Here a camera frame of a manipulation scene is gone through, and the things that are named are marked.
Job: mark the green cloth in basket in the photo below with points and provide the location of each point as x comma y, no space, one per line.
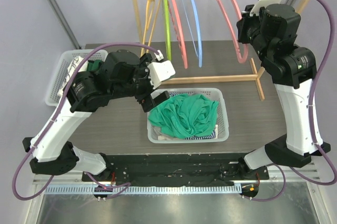
93,65

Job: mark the green tank top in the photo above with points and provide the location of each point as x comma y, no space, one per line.
184,116

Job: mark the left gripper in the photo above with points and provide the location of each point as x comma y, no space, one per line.
142,69

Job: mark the light blue hanger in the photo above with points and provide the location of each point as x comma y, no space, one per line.
197,44

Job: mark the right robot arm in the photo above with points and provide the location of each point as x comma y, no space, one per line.
297,146

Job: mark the grey tank top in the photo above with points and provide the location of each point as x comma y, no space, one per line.
162,136

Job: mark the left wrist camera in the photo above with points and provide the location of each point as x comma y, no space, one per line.
160,71

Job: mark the slotted cable duct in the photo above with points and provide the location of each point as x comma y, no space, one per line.
93,189

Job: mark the white cloth in left basket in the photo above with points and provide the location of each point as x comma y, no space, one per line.
70,71

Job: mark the white left laundry basket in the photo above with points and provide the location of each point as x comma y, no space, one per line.
60,73

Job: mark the lime green hanger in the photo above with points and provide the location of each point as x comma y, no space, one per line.
167,31

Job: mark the white laundry basket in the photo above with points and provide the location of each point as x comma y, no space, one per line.
189,112
60,73

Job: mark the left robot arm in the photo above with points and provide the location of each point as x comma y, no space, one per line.
123,74

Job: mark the yellow plastic hanger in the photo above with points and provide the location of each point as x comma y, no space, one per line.
150,20

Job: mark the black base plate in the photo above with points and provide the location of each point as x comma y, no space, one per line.
179,170

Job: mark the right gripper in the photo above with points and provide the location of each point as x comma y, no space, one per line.
243,29

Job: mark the white centre laundry basket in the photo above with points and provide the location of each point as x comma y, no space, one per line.
189,112

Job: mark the grey corner frame post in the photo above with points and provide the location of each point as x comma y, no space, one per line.
64,23

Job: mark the coral pink hanger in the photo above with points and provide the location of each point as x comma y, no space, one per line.
176,20

